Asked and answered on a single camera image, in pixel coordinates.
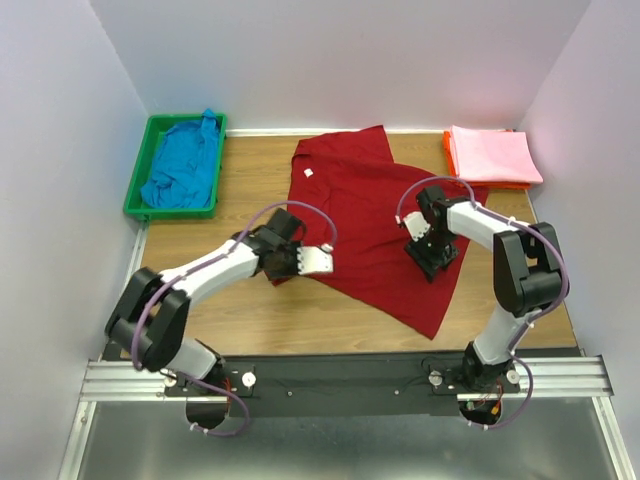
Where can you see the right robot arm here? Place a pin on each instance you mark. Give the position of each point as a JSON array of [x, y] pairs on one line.
[[529, 274]]

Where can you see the green plastic bin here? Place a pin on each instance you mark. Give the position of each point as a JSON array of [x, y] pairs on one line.
[[156, 127]]

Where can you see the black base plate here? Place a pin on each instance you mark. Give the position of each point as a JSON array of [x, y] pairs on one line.
[[347, 385]]

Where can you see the blue t-shirt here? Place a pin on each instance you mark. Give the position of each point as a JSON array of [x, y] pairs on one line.
[[184, 166]]

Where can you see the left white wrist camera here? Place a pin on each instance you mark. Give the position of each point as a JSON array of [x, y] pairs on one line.
[[311, 260]]

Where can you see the red t-shirt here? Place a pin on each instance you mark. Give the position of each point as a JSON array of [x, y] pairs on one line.
[[347, 187]]

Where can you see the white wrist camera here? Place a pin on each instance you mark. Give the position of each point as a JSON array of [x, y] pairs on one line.
[[415, 224], [311, 260]]

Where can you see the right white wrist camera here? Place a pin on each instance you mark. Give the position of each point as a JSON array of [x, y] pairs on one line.
[[415, 224]]

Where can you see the aluminium frame rail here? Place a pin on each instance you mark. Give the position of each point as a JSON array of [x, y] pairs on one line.
[[564, 425]]

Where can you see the pink folded t-shirt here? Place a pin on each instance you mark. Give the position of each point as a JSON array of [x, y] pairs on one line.
[[493, 155]]

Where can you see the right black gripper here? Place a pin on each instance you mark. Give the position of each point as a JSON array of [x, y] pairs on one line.
[[432, 257]]

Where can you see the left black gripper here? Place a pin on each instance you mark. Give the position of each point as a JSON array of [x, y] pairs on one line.
[[279, 265]]

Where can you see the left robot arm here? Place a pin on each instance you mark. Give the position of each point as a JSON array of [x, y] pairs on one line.
[[149, 319]]

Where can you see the orange folded t-shirt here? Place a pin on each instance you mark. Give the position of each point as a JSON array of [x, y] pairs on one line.
[[452, 169]]

